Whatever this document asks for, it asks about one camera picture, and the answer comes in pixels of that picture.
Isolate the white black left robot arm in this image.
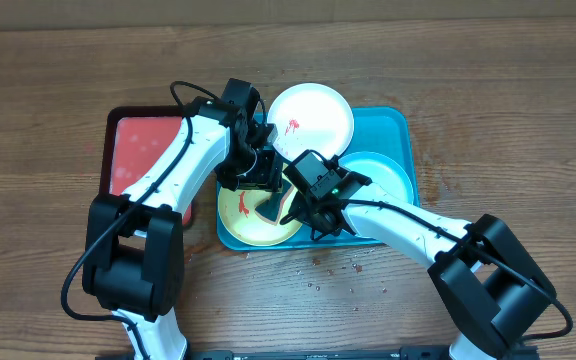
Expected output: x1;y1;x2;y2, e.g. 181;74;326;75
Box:
73;97;281;359

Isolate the teal plastic tray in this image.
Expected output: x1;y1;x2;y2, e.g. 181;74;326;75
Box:
217;107;420;251

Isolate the yellow-green plate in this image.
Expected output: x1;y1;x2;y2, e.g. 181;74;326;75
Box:
217;177;302;247

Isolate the white plate with red stain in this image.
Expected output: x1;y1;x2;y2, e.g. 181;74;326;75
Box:
268;83;354;162

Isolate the red tray with dark rim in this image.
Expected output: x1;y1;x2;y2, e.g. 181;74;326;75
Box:
98;105;195;230

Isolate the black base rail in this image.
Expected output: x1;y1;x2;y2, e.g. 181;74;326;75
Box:
187;345;450;360

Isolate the light blue plate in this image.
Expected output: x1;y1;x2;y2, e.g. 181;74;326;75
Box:
339;151;415;204

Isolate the dark green sponge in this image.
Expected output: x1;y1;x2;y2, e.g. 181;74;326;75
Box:
255;192;289;224

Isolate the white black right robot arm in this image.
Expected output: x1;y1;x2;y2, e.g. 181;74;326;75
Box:
281;181;561;359

